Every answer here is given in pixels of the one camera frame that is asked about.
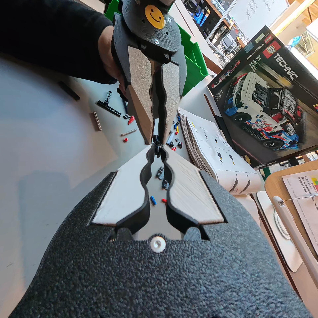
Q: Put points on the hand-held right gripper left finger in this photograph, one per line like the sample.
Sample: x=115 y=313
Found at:
x=121 y=198

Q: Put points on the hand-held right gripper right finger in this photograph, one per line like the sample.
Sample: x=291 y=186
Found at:
x=193 y=198

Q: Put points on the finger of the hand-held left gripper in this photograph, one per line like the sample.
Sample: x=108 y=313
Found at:
x=170 y=87
x=140 y=87

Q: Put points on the blue toy pin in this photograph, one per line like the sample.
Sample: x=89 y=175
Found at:
x=153 y=200

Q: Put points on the black toy clip plate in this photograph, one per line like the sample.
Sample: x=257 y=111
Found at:
x=159 y=173
x=165 y=184

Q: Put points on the instruction booklet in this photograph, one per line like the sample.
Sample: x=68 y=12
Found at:
x=211 y=154

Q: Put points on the black toy axle connector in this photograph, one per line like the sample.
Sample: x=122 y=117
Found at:
x=156 y=146

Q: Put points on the wood-edged office desk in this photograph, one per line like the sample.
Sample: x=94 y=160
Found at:
x=198 y=37

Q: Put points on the person's left hand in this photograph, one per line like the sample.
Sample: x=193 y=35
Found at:
x=106 y=49

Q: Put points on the green plastic bin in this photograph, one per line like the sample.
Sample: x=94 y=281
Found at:
x=193 y=64

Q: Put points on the thin grey toy axle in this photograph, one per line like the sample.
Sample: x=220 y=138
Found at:
x=129 y=132

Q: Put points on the wooden document stand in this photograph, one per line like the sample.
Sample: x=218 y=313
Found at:
x=273 y=183

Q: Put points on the black toy car set box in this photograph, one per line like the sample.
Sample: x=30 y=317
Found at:
x=260 y=99

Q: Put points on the whiteboard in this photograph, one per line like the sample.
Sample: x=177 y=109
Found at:
x=258 y=12

